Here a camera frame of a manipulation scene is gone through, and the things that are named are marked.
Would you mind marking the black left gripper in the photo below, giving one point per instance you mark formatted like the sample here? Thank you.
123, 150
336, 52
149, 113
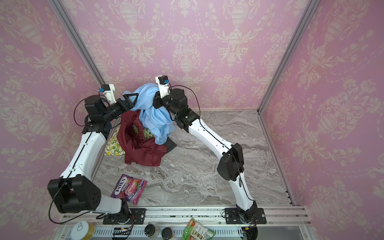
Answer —
128, 105

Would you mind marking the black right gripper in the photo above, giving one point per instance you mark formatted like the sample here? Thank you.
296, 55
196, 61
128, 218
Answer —
157, 100

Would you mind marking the light blue cloth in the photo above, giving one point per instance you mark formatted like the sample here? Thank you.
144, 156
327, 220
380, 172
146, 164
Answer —
158, 121

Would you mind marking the maroon shirt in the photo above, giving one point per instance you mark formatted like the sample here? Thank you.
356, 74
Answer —
138, 149

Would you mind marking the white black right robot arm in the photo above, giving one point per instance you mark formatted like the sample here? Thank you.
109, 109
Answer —
230, 156

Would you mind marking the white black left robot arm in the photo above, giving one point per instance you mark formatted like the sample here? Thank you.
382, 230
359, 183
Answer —
74, 192

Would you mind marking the dark grey cloth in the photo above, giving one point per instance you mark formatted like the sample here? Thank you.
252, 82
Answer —
170, 145

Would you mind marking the lemon print cloth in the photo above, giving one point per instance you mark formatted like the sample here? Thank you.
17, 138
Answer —
113, 147

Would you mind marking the purple candy bag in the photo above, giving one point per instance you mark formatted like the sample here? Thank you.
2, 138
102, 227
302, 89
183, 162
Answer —
129, 189

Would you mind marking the green snack packet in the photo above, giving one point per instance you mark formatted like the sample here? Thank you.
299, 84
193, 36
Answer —
196, 231

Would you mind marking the black lidded jar right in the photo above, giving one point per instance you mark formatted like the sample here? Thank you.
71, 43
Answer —
168, 234

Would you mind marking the black lidded jar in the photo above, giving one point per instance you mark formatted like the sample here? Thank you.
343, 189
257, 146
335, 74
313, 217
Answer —
152, 231
168, 234

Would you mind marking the black lidded jar left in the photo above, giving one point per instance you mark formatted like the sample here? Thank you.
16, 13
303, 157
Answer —
152, 231

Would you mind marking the small electronics board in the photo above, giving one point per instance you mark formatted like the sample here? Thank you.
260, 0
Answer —
121, 233

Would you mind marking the white lidded jar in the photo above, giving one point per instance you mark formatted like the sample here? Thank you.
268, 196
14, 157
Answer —
82, 231

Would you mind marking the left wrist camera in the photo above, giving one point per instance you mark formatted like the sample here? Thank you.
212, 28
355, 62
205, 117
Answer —
108, 91

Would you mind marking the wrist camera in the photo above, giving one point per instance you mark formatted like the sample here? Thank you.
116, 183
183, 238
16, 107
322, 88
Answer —
108, 91
163, 84

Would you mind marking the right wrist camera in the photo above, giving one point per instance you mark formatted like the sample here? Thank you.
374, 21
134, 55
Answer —
163, 84

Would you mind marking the left corner aluminium post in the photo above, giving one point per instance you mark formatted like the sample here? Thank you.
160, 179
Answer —
87, 87

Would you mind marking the corner aluminium post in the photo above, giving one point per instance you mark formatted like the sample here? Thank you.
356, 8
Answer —
296, 37
87, 87

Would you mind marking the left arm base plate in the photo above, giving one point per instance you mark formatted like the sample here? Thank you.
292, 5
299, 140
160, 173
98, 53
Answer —
134, 216

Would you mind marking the aluminium front rail frame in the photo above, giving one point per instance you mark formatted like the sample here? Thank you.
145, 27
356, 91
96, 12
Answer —
283, 223

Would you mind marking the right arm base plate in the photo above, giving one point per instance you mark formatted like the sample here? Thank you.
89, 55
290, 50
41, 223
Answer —
235, 216

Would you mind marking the right corner aluminium post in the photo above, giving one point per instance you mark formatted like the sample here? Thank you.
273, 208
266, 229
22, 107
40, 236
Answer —
296, 37

